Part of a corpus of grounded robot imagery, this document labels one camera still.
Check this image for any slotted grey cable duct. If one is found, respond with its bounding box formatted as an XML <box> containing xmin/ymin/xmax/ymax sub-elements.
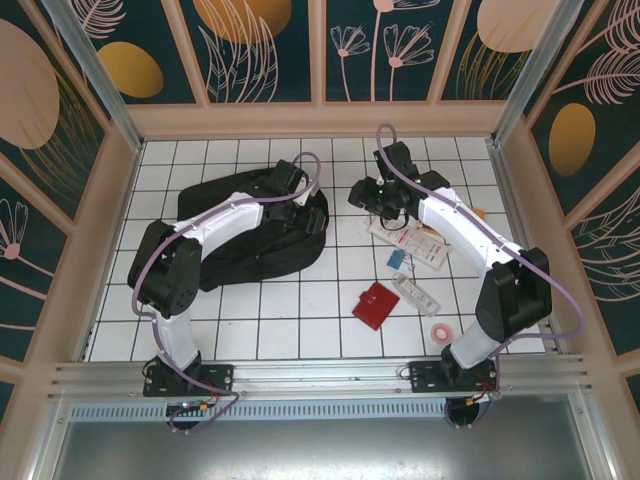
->
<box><xmin>69</xmin><ymin>403</ymin><xmax>449</xmax><ymax>423</ymax></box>

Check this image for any aluminium frame post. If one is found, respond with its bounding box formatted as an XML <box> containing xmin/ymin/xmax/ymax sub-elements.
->
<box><xmin>488</xmin><ymin>0</ymin><xmax>587</xmax><ymax>147</ymax></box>
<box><xmin>42</xmin><ymin>0</ymin><xmax>145</xmax><ymax>152</ymax></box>

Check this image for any red wallet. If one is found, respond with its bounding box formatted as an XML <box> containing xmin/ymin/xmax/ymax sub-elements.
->
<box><xmin>351</xmin><ymin>281</ymin><xmax>401</xmax><ymax>332</ymax></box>

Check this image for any blue binder clip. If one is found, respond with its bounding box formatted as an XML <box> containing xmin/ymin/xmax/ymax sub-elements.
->
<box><xmin>386</xmin><ymin>249</ymin><xmax>417</xmax><ymax>271</ymax></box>

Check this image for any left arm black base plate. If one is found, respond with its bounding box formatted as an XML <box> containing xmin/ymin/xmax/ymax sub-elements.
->
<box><xmin>143</xmin><ymin>363</ymin><xmax>236</xmax><ymax>398</ymax></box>

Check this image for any clear plastic pen box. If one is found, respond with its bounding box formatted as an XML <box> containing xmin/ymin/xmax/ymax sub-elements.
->
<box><xmin>391</xmin><ymin>272</ymin><xmax>442</xmax><ymax>317</ymax></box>

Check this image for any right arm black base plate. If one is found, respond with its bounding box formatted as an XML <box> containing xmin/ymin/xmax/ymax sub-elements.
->
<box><xmin>408</xmin><ymin>359</ymin><xmax>502</xmax><ymax>397</ymax></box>

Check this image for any white printed paper package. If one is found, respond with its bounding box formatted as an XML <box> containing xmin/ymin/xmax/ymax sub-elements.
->
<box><xmin>366</xmin><ymin>216</ymin><xmax>452</xmax><ymax>272</ymax></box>

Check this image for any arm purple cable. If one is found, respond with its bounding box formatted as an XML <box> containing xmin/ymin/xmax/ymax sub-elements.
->
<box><xmin>130</xmin><ymin>151</ymin><xmax>322</xmax><ymax>436</ymax></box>
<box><xmin>375</xmin><ymin>122</ymin><xmax>586</xmax><ymax>360</ymax></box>

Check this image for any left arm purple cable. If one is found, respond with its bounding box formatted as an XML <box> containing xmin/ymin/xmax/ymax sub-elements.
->
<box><xmin>130</xmin><ymin>151</ymin><xmax>322</xmax><ymax>436</ymax></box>

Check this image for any black backpack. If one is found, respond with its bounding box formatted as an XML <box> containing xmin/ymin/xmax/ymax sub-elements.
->
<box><xmin>175</xmin><ymin>168</ymin><xmax>332</xmax><ymax>294</ymax></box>

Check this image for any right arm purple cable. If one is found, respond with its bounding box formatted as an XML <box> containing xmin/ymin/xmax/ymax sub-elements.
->
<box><xmin>375</xmin><ymin>122</ymin><xmax>586</xmax><ymax>360</ymax></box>

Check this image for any grey metal sheet panel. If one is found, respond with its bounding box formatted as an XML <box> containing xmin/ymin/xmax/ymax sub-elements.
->
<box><xmin>29</xmin><ymin>394</ymin><xmax>612</xmax><ymax>480</ymax></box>

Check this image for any aluminium mounting rail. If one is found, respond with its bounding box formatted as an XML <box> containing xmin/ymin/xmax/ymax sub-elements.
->
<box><xmin>47</xmin><ymin>354</ymin><xmax>594</xmax><ymax>402</ymax></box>

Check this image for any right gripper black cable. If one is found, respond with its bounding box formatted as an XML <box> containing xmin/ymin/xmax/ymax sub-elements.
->
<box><xmin>380</xmin><ymin>211</ymin><xmax>409</xmax><ymax>233</ymax></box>

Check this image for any orange book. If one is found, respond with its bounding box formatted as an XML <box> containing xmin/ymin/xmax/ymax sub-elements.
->
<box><xmin>419</xmin><ymin>206</ymin><xmax>488</xmax><ymax>234</ymax></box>

